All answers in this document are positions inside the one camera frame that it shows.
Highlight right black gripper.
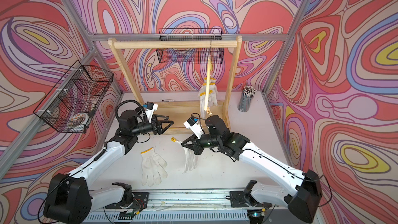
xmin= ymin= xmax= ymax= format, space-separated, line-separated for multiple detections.
xmin=181 ymin=132 xmax=222 ymax=156

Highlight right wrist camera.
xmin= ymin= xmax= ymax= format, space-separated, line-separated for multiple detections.
xmin=183 ymin=116 xmax=205 ymax=140

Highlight mesh pencil cup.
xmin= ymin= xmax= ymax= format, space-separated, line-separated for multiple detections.
xmin=238 ymin=86 xmax=256 ymax=112

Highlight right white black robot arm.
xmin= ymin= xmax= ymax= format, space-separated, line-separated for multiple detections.
xmin=181 ymin=115 xmax=322 ymax=224

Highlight side black wire basket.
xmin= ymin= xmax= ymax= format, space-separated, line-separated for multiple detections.
xmin=33 ymin=61 xmax=114 ymax=133

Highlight yellow curved clip hanger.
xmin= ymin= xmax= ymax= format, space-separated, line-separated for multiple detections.
xmin=204 ymin=41 xmax=212 ymax=115

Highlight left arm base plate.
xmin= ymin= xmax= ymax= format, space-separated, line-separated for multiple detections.
xmin=105 ymin=191 xmax=149 ymax=210

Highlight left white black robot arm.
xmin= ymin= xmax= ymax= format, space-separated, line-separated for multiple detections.
xmin=38 ymin=109 xmax=174 ymax=224

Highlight back black wire basket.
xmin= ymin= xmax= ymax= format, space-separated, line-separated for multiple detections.
xmin=156 ymin=27 xmax=224 ymax=65

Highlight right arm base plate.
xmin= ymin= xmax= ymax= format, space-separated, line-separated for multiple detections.
xmin=226 ymin=191 xmax=273 ymax=209

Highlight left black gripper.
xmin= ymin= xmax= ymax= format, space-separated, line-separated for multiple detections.
xmin=130 ymin=114 xmax=173 ymax=138

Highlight wooden hanging rack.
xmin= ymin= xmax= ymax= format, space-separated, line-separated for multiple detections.
xmin=108 ymin=35 xmax=243 ymax=135

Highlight aluminium front rail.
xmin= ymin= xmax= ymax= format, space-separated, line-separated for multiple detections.
xmin=81 ymin=185 xmax=307 ymax=224

